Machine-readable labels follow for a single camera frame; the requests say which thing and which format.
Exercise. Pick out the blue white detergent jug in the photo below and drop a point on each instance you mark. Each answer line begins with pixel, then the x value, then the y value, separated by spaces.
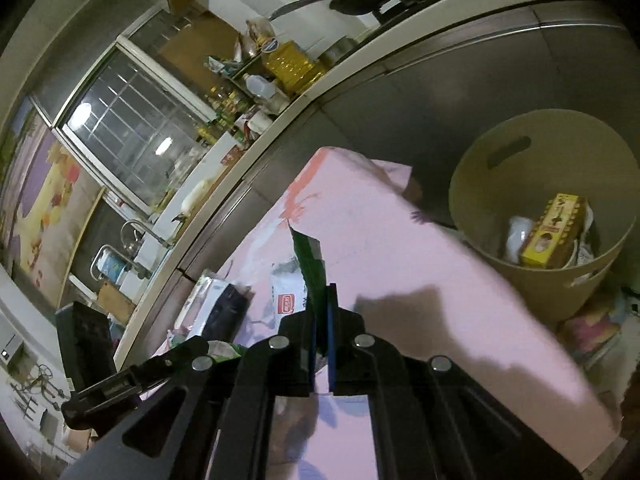
pixel 100 255

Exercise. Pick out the pink printed tablecloth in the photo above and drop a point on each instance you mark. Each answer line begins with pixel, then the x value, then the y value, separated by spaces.
pixel 400 260

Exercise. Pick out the black stove grate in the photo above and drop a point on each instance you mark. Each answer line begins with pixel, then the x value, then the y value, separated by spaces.
pixel 400 4

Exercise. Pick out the tall metal faucet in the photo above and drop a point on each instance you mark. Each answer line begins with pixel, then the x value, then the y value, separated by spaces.
pixel 137 227

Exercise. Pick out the metal pot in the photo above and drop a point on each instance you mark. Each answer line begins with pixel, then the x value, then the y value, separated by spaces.
pixel 340 50

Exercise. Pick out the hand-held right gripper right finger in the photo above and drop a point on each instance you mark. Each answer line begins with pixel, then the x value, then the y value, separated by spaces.
pixel 331 335

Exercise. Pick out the colourful wall poster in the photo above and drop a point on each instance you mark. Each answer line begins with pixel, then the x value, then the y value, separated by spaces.
pixel 45 200

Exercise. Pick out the row of condiment bottles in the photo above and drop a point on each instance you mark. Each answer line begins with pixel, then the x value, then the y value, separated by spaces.
pixel 227 105

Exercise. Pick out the white crumpled packet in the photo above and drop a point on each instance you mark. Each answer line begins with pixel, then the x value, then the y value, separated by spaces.
pixel 517 237

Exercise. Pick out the yellow carton box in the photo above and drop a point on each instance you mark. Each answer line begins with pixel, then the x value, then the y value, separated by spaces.
pixel 550 235

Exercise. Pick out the blue detergent bottle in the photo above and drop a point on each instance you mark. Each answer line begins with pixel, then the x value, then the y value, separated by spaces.
pixel 114 266

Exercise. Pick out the colourful printed cloth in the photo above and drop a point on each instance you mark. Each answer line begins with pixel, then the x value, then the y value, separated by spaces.
pixel 595 330

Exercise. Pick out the white packet with red label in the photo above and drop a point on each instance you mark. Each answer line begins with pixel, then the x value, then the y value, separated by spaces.
pixel 287 285

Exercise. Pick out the crumpled paper wrapper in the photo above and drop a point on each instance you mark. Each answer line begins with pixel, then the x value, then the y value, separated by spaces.
pixel 586 245

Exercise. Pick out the plastic bag of food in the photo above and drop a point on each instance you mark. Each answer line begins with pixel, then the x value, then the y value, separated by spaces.
pixel 257 35

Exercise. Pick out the grid window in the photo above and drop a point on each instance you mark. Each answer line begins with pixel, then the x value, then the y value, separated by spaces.
pixel 130 125

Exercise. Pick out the green snack wrapper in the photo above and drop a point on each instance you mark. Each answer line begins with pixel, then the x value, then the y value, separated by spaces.
pixel 310 265

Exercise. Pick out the silver and black snack packet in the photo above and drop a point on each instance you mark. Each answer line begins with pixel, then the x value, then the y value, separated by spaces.
pixel 225 305

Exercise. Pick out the white radish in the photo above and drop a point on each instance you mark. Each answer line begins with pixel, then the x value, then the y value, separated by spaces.
pixel 192 195

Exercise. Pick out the yellow cooking oil bottle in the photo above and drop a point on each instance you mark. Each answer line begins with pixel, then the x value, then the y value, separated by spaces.
pixel 290 62

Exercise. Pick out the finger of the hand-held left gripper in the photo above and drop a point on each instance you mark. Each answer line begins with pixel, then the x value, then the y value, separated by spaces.
pixel 170 355

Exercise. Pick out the wooden cutting board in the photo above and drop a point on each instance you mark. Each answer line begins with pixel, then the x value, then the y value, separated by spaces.
pixel 115 302

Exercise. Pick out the beige plastic bin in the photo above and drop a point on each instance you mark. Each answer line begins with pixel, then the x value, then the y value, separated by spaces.
pixel 575 160

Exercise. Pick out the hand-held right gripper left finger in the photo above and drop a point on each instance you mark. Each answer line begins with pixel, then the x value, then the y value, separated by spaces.
pixel 312 350

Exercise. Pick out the white plastic bottle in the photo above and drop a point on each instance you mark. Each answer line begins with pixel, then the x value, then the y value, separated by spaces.
pixel 262 85

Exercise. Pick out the green packet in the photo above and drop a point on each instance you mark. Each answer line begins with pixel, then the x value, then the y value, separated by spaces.
pixel 225 349

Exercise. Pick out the steel kitchen cabinet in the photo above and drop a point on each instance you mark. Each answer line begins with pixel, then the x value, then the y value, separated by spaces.
pixel 450 60

